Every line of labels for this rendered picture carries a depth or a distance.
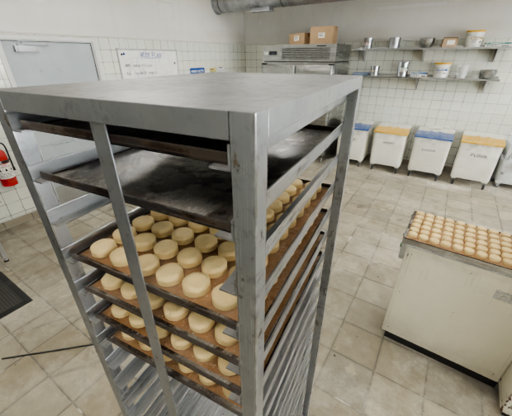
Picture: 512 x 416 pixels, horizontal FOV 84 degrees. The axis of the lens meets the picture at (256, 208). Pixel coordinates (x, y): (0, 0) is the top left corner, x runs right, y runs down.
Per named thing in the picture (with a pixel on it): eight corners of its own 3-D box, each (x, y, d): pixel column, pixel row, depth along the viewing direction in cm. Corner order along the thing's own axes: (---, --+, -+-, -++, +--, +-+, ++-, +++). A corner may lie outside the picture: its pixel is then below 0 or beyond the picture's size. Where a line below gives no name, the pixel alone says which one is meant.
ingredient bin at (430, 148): (404, 176, 498) (415, 132, 461) (409, 166, 544) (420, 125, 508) (438, 182, 471) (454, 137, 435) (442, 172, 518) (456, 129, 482)
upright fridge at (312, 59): (336, 153, 613) (351, 44, 516) (320, 166, 546) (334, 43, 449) (279, 144, 680) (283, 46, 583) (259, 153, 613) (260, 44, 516)
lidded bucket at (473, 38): (481, 47, 426) (486, 30, 416) (481, 46, 408) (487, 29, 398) (462, 47, 438) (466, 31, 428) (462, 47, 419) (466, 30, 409)
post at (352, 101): (303, 411, 158) (351, 75, 77) (308, 413, 156) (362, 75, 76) (301, 416, 155) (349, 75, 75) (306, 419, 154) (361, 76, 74)
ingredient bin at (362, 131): (333, 163, 558) (338, 124, 521) (342, 154, 606) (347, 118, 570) (361, 168, 534) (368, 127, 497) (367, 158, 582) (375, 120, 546)
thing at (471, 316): (492, 351, 203) (554, 249, 160) (494, 392, 178) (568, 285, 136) (389, 307, 238) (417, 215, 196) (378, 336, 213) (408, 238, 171)
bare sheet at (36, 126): (220, 92, 94) (220, 87, 94) (342, 99, 78) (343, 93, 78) (22, 129, 47) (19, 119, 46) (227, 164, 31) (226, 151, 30)
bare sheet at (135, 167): (222, 120, 99) (221, 115, 98) (338, 132, 83) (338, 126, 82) (41, 178, 51) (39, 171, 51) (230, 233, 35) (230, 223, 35)
